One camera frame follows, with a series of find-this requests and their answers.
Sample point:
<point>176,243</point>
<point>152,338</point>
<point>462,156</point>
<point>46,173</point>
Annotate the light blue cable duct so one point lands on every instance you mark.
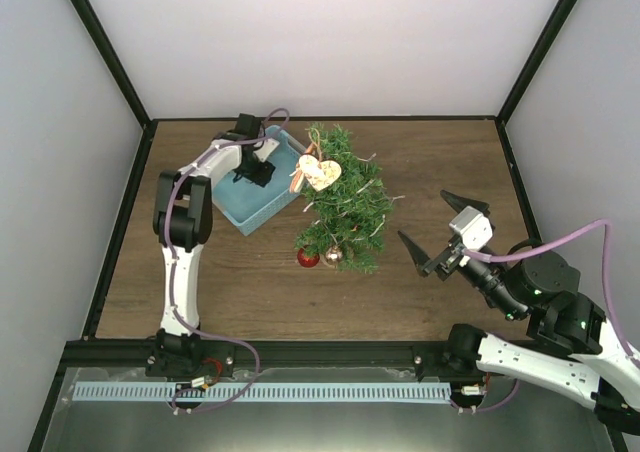
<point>432,393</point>

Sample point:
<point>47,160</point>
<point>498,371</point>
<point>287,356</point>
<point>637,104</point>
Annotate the black frame post right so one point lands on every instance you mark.
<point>553,26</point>

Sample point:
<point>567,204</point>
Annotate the black frame post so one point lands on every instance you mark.
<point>553,26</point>
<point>92,24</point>

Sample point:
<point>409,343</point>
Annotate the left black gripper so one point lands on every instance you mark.
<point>261,177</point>

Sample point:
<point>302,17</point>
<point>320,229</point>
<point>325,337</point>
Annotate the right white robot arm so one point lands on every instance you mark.
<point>579,351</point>

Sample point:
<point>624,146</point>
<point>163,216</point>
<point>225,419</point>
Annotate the red ball ornament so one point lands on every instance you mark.
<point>307,259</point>

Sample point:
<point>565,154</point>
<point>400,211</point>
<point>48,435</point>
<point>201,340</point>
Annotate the black frame post left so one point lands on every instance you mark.
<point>92,24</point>

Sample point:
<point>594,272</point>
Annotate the small green christmas tree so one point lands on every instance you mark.
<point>353,212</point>

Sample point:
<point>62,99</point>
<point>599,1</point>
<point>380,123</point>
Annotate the brown heart ornament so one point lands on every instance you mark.
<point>320,172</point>

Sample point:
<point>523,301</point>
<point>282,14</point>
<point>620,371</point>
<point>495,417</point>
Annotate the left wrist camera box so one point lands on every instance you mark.
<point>265,149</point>

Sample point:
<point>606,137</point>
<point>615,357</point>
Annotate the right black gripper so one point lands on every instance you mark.
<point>445,261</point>

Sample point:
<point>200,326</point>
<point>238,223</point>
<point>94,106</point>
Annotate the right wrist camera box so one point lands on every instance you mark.
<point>471,230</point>

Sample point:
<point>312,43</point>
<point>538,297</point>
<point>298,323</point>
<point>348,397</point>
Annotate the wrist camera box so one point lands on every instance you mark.
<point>265,149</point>
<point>471,230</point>

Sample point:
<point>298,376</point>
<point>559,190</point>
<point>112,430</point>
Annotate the gingerbread figure ornament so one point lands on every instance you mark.
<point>298,177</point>

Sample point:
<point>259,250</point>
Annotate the black aluminium front rail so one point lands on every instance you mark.
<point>424,357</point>

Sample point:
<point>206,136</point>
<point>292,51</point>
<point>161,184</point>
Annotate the blue plastic basket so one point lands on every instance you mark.
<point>248,206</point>

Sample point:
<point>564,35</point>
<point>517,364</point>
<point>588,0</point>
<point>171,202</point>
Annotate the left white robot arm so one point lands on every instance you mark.
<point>183,216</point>

